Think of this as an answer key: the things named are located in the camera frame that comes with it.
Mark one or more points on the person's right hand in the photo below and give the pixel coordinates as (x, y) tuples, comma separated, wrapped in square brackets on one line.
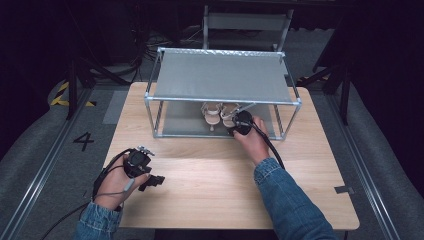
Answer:
[(253, 143)]

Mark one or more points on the person's left hand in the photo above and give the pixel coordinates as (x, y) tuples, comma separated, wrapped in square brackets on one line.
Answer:
[(115, 186)]

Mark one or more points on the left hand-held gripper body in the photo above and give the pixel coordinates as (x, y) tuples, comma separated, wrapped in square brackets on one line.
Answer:
[(137, 163)]

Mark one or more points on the pale pink slingback shoe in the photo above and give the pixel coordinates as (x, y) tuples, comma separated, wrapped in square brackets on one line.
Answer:
[(228, 115), (212, 115)]

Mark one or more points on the grey tape piece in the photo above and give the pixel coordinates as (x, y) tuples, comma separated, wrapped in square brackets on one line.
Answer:
[(344, 190)]

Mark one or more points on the grey metal frame stand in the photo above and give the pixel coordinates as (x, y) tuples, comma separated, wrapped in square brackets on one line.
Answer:
[(246, 21)]

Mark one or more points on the yellow black floor tape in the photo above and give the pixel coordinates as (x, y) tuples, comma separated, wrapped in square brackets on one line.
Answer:
[(60, 100)]

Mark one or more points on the black metal stand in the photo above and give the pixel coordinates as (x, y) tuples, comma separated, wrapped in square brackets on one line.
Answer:
[(345, 96), (71, 90)]

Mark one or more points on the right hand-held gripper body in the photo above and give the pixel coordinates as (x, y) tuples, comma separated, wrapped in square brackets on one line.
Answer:
[(242, 121)]

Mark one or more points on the grey metal shoe rack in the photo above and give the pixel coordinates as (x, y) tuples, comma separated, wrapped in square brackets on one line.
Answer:
[(221, 76)]

